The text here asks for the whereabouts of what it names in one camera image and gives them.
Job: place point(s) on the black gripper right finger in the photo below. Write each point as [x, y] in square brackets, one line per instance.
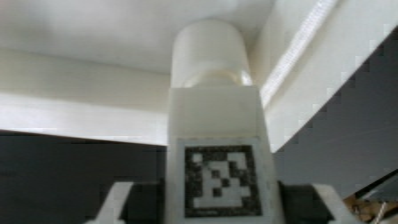
[313, 205]

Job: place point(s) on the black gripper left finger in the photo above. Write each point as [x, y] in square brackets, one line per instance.
[132, 204]

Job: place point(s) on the white table leg with tag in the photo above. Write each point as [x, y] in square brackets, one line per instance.
[221, 183]

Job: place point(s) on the white square tabletop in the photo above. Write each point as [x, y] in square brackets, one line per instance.
[86, 58]

